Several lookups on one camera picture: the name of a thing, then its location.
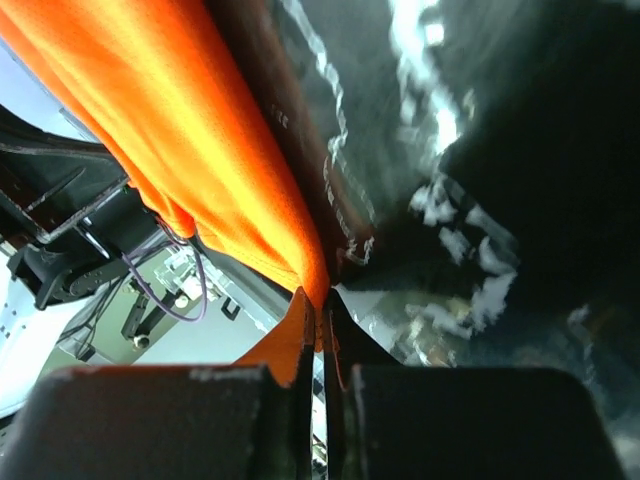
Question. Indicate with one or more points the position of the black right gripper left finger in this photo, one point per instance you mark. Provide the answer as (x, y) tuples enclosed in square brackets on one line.
[(284, 429)]

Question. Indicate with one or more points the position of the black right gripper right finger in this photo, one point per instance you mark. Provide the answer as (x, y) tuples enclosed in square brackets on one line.
[(345, 344)]

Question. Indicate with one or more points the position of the orange t shirt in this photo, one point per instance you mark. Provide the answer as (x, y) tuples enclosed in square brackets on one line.
[(155, 83)]

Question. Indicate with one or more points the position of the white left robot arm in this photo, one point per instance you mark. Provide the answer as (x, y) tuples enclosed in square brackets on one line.
[(67, 209)]

